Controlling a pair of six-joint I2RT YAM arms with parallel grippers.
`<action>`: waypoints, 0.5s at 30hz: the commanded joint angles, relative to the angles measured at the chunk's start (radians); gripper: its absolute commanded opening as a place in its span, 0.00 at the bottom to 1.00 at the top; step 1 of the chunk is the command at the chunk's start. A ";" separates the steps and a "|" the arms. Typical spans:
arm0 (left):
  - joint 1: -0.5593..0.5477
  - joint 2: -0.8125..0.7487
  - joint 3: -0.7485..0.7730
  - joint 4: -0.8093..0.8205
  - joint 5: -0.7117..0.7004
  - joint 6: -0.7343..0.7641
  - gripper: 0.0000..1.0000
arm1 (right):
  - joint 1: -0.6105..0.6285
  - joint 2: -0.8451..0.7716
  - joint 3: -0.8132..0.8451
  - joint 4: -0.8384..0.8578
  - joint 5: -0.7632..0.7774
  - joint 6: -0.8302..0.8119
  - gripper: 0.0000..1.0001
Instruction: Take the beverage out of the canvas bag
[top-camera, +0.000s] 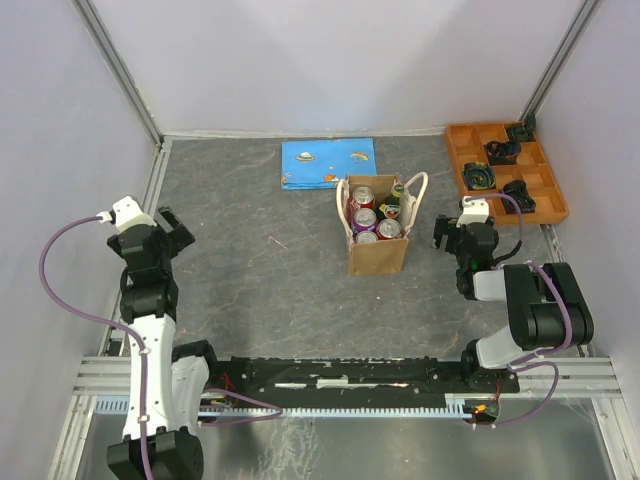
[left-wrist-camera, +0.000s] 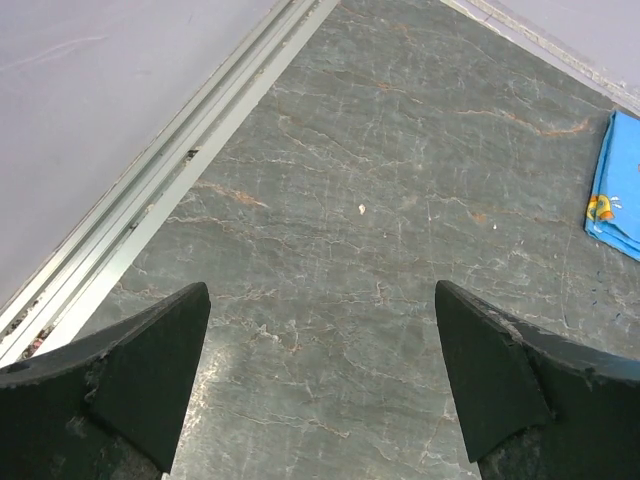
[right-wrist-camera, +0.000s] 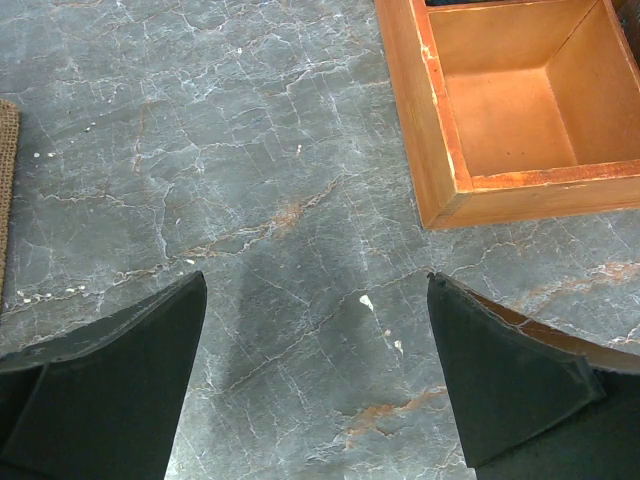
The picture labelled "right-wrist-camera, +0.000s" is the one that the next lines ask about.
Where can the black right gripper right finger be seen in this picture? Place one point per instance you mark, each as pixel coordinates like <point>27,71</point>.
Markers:
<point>530,401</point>

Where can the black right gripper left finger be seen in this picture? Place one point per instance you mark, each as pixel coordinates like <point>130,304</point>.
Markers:
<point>103,401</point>

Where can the burlap canvas tote bag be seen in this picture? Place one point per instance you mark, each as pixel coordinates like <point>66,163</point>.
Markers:
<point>9,141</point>

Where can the orange wooden compartment tray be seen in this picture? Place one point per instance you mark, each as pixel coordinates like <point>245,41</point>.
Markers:
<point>514,110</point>

